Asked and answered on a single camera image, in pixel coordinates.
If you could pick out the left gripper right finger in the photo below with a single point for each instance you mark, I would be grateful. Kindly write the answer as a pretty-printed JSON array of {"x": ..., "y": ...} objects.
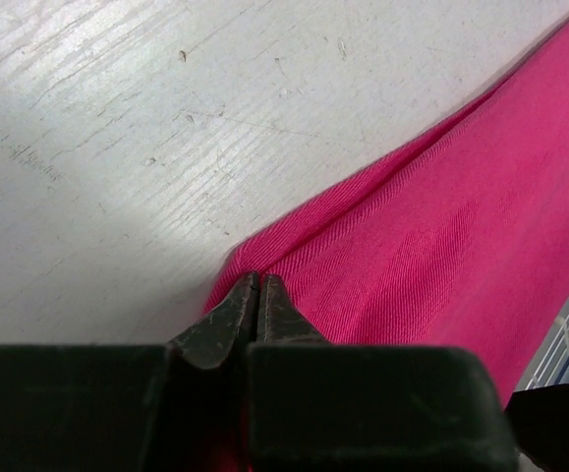
[{"x": 318, "y": 406}]

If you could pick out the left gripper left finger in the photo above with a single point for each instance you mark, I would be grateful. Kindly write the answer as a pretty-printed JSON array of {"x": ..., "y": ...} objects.
[{"x": 171, "y": 406}]

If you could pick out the pink trousers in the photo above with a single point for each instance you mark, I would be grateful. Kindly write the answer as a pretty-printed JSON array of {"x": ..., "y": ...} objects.
[{"x": 459, "y": 237}]

